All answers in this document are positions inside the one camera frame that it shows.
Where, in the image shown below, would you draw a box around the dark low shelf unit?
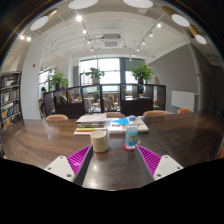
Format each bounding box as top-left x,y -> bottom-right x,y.
42,83 -> 167,120

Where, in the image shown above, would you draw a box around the round white ceiling lamps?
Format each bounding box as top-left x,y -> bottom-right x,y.
29,0 -> 208,45

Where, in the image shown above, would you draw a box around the cream ceramic cup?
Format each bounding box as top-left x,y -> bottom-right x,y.
90,129 -> 109,154

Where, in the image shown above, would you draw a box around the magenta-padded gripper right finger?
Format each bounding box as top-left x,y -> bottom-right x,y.
134,144 -> 184,183

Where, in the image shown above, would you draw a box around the large green potted plant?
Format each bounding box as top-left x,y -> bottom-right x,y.
129,62 -> 154,85

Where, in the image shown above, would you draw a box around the bushy green potted plant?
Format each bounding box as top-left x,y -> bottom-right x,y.
49,70 -> 70,90

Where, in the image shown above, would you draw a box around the small green potted plant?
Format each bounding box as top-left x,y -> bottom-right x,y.
85,67 -> 105,85

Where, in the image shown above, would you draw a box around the stack of books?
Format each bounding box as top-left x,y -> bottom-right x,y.
73,113 -> 108,136

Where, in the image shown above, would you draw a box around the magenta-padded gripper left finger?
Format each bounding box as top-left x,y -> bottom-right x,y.
43,144 -> 95,188

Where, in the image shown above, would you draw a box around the white wall radiator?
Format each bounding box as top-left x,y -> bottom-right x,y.
171,90 -> 197,113

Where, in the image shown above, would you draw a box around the clear blue-capped water bottle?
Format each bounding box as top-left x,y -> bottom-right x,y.
124,115 -> 139,150

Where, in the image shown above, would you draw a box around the ceiling air conditioner unit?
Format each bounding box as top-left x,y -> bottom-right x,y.
100,33 -> 123,49

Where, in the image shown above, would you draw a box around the row of orange chairs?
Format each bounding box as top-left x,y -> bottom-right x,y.
45,108 -> 193,121

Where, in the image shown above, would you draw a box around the ceiling track spotlights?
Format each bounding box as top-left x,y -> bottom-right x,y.
19,14 -> 163,53

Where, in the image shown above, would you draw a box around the tall dark bookshelf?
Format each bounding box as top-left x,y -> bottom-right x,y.
0,70 -> 24,126

